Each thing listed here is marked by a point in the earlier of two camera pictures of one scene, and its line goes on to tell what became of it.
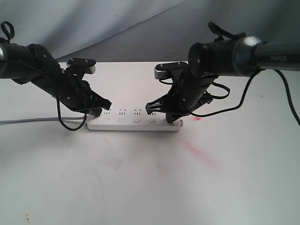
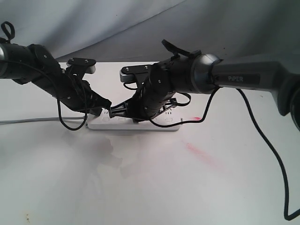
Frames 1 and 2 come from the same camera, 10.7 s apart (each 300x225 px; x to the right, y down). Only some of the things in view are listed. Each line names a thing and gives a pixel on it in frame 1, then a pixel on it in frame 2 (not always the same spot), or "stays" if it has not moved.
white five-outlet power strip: [134, 120] stays
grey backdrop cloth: [153, 31] stays
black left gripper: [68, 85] stays
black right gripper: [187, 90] to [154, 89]
